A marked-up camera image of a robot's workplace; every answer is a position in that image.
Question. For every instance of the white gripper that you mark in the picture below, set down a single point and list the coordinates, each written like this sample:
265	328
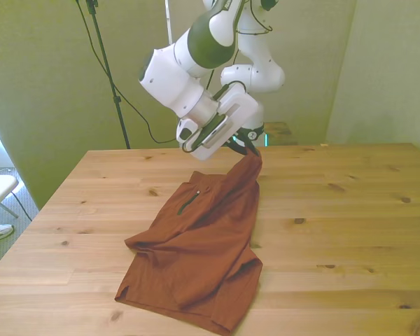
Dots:
239	105

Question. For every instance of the rust brown shorts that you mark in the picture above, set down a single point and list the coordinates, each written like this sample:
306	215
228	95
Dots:
196	245

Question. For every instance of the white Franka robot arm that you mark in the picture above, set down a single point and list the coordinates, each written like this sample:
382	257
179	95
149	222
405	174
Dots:
168	80

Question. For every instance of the black tripod stand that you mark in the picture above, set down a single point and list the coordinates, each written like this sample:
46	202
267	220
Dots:
106	66

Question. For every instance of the white sneaker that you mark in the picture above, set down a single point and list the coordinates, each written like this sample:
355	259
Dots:
1	230

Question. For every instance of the flat grey wrist camera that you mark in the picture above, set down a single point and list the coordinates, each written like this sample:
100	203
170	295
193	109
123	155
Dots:
210	134

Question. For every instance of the wooden robot pedestal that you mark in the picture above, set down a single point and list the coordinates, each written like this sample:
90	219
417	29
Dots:
283	133

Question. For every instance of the white vertical frame strip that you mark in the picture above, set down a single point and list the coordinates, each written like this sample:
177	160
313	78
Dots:
168	21

